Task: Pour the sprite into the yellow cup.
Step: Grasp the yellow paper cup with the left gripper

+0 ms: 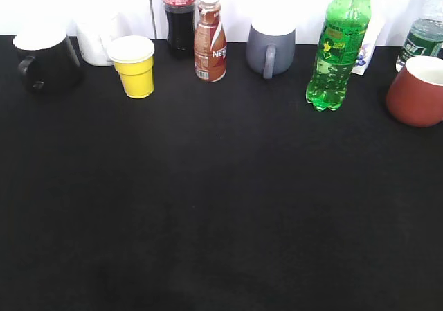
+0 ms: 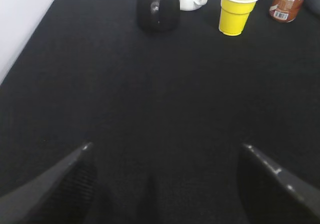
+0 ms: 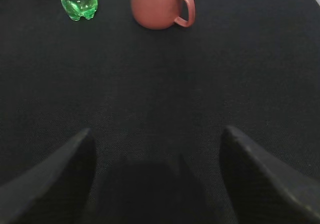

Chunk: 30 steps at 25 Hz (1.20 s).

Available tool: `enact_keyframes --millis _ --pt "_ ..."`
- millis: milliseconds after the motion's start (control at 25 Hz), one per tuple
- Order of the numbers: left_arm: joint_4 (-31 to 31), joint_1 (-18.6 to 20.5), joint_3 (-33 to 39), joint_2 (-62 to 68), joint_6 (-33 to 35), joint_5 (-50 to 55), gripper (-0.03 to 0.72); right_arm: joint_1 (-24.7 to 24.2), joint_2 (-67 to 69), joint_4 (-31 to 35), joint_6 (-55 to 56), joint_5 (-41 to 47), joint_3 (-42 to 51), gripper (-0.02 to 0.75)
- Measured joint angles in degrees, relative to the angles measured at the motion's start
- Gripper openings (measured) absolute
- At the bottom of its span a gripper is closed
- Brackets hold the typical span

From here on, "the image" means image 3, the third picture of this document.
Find red-brown ceramic mug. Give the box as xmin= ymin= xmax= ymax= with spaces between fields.
xmin=130 ymin=0 xmax=196 ymax=30

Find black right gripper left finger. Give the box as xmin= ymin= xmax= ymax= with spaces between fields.
xmin=0 ymin=129 xmax=97 ymax=224

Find green plastic soda bottle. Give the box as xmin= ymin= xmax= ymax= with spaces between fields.
xmin=61 ymin=0 xmax=98 ymax=21

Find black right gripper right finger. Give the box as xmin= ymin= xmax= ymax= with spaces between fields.
xmin=219 ymin=126 xmax=320 ymax=224

